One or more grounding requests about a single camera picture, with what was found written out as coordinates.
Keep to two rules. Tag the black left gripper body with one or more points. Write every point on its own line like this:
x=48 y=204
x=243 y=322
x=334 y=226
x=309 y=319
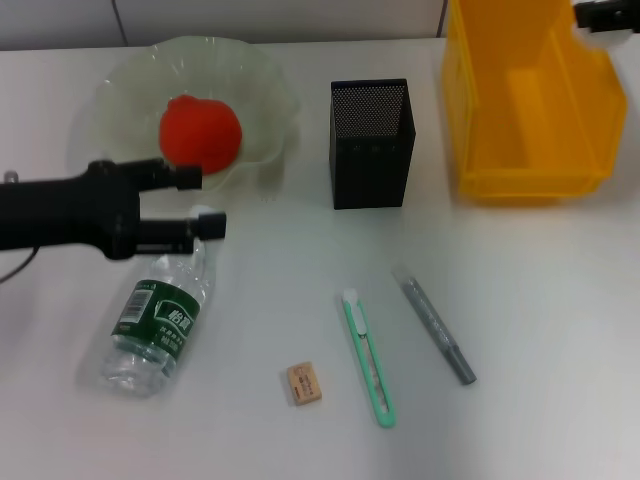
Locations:
x=65 y=212

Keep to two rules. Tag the grey marker pen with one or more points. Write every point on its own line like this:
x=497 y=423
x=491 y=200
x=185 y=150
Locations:
x=437 y=327

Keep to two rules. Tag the black mesh pen holder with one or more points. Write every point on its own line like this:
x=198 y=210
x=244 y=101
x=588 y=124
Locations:
x=372 y=170

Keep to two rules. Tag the red-orange knitted orange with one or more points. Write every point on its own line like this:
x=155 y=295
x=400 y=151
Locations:
x=200 y=132

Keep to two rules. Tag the clear bottle with green label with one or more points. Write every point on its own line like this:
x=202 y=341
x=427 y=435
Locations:
x=160 y=320

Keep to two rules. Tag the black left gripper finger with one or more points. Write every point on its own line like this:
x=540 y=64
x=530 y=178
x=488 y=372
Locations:
x=212 y=225
x=187 y=178

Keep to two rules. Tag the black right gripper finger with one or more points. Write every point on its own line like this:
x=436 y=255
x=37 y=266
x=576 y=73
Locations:
x=600 y=15

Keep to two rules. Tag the tan eraser block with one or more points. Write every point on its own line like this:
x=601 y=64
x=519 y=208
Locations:
x=305 y=385

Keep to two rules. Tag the yellow plastic bin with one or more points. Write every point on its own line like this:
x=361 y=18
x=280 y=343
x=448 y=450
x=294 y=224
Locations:
x=540 y=115

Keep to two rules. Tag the translucent green fruit plate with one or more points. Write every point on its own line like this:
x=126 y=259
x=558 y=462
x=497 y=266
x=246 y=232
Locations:
x=135 y=90

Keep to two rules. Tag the mint green utility knife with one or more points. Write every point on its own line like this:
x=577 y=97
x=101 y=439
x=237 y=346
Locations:
x=367 y=350

